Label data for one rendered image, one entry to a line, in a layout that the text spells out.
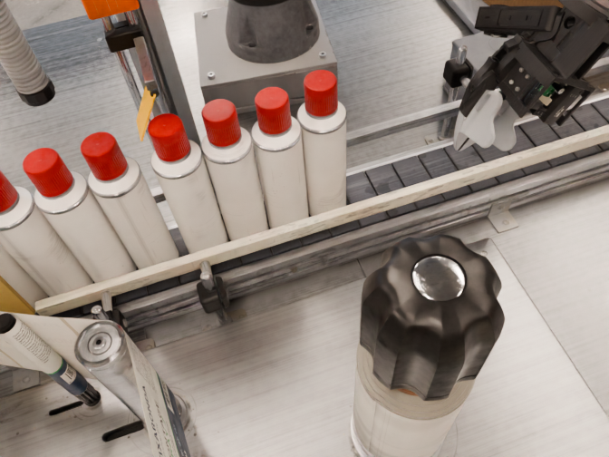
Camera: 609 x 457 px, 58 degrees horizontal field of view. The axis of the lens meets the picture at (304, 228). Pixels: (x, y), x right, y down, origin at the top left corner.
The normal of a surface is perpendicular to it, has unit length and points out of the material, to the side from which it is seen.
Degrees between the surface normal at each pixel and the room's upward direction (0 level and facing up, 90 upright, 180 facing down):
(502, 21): 62
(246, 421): 0
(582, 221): 0
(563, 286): 0
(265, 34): 70
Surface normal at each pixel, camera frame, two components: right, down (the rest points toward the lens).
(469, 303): 0.02, -0.42
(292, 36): 0.41, 0.46
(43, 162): -0.10, -0.60
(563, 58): -0.85, -0.03
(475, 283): 0.18, -0.55
